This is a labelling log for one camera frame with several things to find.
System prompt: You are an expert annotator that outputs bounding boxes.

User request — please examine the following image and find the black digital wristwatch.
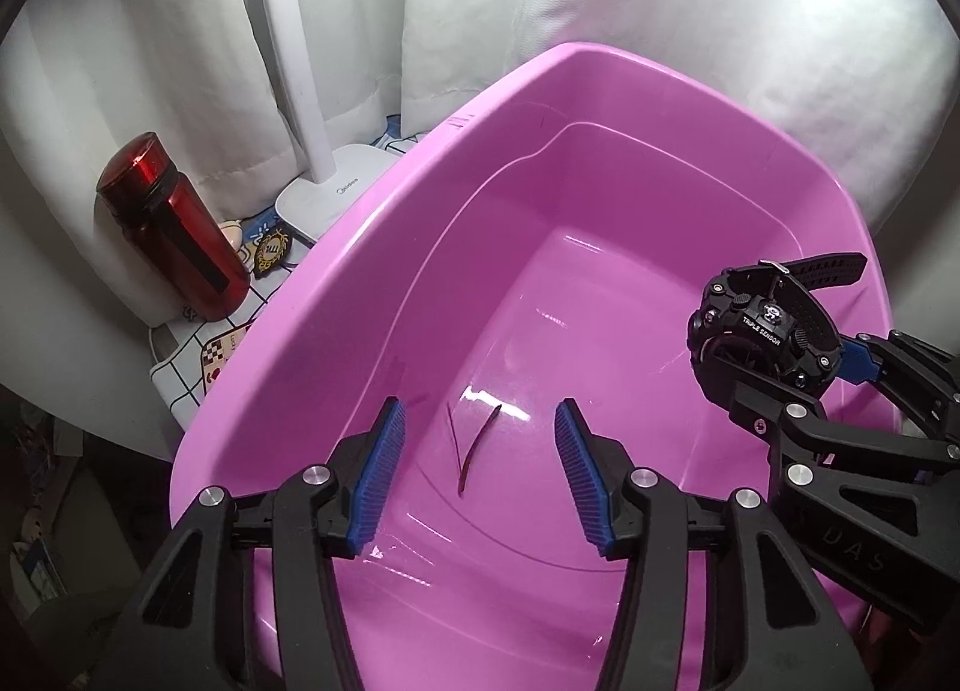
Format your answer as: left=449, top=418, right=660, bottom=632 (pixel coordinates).
left=686, top=253, right=867, bottom=407

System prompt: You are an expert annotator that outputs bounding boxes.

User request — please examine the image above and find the pink plastic tub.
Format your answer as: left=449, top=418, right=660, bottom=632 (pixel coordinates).
left=169, top=43, right=872, bottom=689

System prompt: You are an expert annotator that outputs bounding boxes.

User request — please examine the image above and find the white desk lamp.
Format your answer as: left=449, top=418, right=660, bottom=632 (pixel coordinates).
left=263, top=0, right=398, bottom=244

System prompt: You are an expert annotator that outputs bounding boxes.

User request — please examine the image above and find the red metal water bottle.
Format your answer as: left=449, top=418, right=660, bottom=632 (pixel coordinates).
left=96, top=132, right=251, bottom=320

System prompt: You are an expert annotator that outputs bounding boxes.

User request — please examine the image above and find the white curtain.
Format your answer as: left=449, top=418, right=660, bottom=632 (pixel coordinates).
left=2, top=0, right=958, bottom=457

